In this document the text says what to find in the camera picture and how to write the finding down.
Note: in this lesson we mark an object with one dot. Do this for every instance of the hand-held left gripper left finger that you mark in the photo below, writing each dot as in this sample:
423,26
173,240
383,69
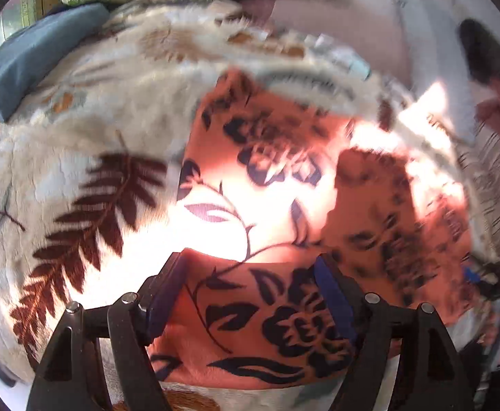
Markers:
166,304

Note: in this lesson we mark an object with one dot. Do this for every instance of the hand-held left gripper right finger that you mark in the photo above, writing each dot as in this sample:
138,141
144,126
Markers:
334,302

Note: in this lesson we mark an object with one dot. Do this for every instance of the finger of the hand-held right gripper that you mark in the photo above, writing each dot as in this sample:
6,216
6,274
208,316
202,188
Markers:
479,280

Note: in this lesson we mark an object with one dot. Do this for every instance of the orange floral shirt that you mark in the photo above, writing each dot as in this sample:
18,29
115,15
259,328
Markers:
275,308

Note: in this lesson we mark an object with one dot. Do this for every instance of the striped floral cushion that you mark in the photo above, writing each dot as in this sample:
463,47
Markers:
498,180

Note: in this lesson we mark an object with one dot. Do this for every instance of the leaf print fleece blanket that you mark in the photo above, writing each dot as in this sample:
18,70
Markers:
82,115

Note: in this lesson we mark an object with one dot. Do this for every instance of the grey pillow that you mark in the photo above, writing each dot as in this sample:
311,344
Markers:
429,30

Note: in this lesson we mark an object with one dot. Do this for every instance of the pink pillow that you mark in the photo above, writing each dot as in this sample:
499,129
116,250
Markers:
339,21

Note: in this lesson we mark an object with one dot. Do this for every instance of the blue pillow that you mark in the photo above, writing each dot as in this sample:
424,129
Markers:
27,60

